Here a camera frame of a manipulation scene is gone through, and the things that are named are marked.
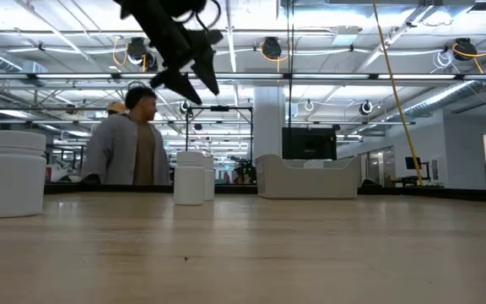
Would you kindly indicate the black background rig frame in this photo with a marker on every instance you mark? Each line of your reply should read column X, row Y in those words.
column 187, row 135

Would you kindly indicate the translucent grey plastic basket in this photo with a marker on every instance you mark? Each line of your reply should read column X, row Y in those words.
column 306, row 183

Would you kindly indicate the small desk monitor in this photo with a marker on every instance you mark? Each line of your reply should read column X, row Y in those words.
column 413, row 163

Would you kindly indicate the white building pillar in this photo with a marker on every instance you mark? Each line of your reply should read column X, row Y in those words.
column 268, row 122

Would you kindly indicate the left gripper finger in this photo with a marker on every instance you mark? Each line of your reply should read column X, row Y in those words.
column 177, row 84
column 205, row 55

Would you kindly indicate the white pill bottle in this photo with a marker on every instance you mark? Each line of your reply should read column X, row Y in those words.
column 209, row 181
column 13, row 181
column 188, row 181

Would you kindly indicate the dark background plant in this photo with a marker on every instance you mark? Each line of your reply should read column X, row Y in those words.
column 245, row 171

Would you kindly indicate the silver ventilation duct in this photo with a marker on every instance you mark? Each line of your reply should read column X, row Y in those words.
column 437, row 99

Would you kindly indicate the black monitor screen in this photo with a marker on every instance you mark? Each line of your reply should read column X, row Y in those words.
column 309, row 143

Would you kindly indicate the black aluminium table frame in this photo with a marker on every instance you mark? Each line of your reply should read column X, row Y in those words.
column 437, row 194

